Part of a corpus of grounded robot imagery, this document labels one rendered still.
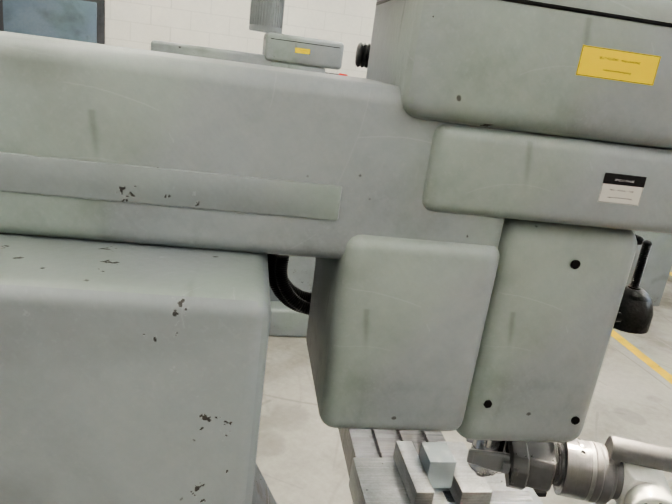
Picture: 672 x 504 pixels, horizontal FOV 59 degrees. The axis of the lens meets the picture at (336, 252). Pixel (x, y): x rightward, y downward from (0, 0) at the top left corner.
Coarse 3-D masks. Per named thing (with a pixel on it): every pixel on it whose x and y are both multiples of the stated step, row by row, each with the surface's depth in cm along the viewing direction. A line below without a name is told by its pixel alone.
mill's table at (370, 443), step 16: (352, 432) 138; (368, 432) 141; (384, 432) 140; (400, 432) 141; (416, 432) 142; (432, 432) 142; (352, 448) 134; (368, 448) 133; (384, 448) 134; (416, 448) 136
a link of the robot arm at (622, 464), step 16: (608, 448) 87; (624, 448) 85; (640, 448) 85; (656, 448) 85; (608, 464) 86; (624, 464) 87; (640, 464) 85; (656, 464) 85; (608, 480) 85; (624, 480) 86; (640, 480) 84; (656, 480) 85; (592, 496) 86; (608, 496) 85; (624, 496) 86; (640, 496) 83; (656, 496) 82
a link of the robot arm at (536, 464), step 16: (512, 448) 88; (528, 448) 89; (544, 448) 89; (560, 448) 89; (576, 448) 87; (592, 448) 88; (512, 464) 86; (528, 464) 86; (544, 464) 86; (560, 464) 88; (576, 464) 86; (592, 464) 86; (512, 480) 85; (528, 480) 87; (544, 480) 87; (560, 480) 88; (576, 480) 86; (592, 480) 85; (576, 496) 87
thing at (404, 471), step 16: (400, 448) 117; (352, 464) 118; (368, 464) 117; (384, 464) 118; (400, 464) 115; (416, 464) 113; (352, 480) 117; (368, 480) 112; (384, 480) 113; (400, 480) 114; (416, 480) 108; (496, 480) 117; (352, 496) 116; (368, 496) 108; (384, 496) 109; (400, 496) 109; (416, 496) 105; (432, 496) 106; (448, 496) 111; (496, 496) 113; (512, 496) 113; (528, 496) 114
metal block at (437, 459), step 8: (424, 448) 113; (432, 448) 113; (440, 448) 113; (448, 448) 114; (424, 456) 112; (432, 456) 111; (440, 456) 111; (448, 456) 111; (424, 464) 112; (432, 464) 109; (440, 464) 110; (448, 464) 110; (432, 472) 110; (440, 472) 110; (448, 472) 110; (432, 480) 110; (440, 480) 111; (448, 480) 111
